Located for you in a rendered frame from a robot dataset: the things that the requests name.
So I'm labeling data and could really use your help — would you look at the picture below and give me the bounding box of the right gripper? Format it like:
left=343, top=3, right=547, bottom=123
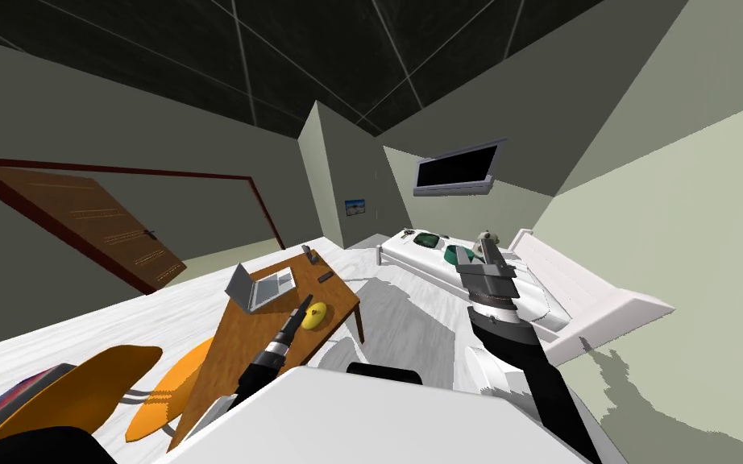
left=297, top=230, right=521, bottom=318

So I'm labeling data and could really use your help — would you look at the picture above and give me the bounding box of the yellow fruit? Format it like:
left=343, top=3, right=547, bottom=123
left=300, top=301, right=329, bottom=331

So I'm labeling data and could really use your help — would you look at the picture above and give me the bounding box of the grey open laptop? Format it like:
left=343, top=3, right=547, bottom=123
left=225, top=261, right=298, bottom=316

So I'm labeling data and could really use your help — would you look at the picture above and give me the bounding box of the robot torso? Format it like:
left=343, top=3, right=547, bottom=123
left=152, top=362, right=595, bottom=464

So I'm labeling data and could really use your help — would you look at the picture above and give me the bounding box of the brown wooden table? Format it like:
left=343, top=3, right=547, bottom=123
left=164, top=247, right=367, bottom=452

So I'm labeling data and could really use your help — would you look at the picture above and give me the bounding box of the white sofa with green cushions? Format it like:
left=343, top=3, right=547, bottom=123
left=376, top=226, right=677, bottom=368

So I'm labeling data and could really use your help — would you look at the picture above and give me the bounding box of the orange chair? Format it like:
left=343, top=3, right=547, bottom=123
left=124, top=336, right=218, bottom=445
left=0, top=344, right=165, bottom=454

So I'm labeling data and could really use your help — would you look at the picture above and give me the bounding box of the brown wooden door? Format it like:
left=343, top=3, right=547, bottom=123
left=0, top=164, right=188, bottom=290

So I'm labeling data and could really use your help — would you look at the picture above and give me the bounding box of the wall television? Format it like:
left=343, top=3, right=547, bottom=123
left=413, top=138, right=508, bottom=197

